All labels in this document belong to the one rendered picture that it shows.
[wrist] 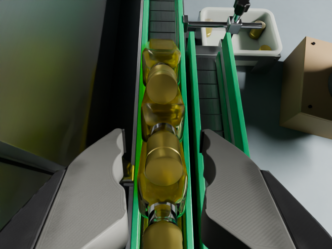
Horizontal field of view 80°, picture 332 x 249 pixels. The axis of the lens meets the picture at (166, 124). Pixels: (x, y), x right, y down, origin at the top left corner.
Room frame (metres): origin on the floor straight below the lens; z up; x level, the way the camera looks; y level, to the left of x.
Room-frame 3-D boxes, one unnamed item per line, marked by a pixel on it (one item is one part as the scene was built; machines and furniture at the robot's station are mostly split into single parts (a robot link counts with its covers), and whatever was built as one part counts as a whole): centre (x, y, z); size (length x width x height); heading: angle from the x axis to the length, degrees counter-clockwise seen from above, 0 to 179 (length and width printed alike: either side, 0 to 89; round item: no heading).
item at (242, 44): (0.49, -0.19, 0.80); 0.22 x 0.17 x 0.09; 95
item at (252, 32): (0.54, -0.26, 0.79); 0.04 x 0.04 x 0.04
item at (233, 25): (0.36, -0.10, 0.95); 0.17 x 0.03 x 0.12; 95
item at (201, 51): (0.36, -0.08, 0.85); 0.09 x 0.04 x 0.07; 95
